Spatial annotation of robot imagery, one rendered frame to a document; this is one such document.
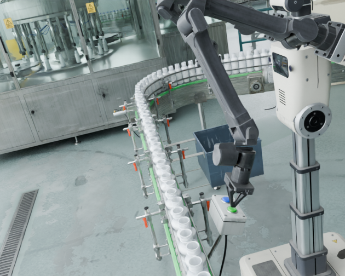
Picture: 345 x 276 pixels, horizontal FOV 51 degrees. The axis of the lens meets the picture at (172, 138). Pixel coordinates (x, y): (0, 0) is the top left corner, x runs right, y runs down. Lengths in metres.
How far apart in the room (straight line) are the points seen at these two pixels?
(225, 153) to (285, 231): 1.83
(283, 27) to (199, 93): 1.91
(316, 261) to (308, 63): 1.05
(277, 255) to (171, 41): 4.98
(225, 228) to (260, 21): 0.66
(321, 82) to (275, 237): 1.52
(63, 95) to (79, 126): 0.45
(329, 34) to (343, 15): 4.13
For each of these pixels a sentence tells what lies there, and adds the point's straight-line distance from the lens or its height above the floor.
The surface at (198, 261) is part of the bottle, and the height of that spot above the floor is 1.15.
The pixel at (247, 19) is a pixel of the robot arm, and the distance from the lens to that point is 1.22.
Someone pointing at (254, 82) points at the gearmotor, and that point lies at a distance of 2.97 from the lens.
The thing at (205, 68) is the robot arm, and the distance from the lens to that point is 1.12.
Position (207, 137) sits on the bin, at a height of 0.90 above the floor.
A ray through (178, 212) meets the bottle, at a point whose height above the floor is 1.14.
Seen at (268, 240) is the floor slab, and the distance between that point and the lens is 2.80.
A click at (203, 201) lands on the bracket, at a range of 1.34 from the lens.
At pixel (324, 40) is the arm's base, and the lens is 1.35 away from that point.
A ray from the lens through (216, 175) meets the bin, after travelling 2.03.
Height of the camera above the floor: 1.85
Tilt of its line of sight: 24 degrees down
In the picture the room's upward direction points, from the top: 12 degrees counter-clockwise
